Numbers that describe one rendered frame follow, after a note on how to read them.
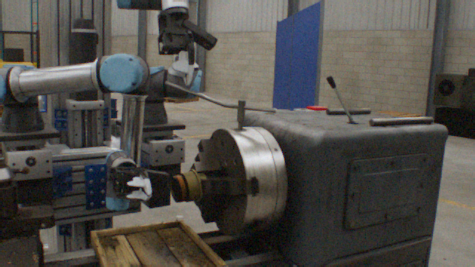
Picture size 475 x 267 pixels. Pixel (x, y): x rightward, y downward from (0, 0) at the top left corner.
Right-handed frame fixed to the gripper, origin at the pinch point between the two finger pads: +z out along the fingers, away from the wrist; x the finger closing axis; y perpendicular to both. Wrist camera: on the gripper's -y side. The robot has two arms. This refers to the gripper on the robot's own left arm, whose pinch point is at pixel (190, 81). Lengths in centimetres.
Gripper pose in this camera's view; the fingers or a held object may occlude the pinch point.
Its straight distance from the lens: 117.7
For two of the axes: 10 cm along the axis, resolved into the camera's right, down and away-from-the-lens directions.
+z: 1.2, 9.8, -1.6
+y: -8.9, 0.4, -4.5
